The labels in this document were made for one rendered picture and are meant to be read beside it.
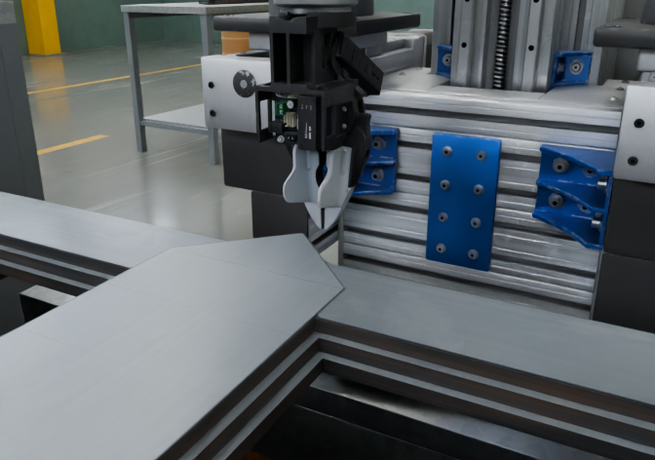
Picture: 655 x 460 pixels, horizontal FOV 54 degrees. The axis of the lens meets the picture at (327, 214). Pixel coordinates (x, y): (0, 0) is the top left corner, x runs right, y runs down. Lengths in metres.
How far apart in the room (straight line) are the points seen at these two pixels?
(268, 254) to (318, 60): 0.18
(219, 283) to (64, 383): 0.16
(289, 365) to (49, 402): 0.15
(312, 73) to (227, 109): 0.28
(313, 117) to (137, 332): 0.23
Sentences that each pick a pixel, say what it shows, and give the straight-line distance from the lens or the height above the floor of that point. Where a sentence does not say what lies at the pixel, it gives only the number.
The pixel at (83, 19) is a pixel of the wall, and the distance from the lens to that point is 12.25.
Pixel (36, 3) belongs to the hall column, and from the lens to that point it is 11.22.
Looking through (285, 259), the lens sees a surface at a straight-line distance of 0.57.
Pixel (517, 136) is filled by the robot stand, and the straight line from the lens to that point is 0.81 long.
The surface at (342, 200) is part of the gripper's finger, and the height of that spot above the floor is 0.88.
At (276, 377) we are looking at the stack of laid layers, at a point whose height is 0.84.
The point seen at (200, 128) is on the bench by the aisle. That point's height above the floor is 0.22.
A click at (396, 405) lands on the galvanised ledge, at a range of 0.67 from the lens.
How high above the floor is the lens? 1.08
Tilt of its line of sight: 20 degrees down
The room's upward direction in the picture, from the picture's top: straight up
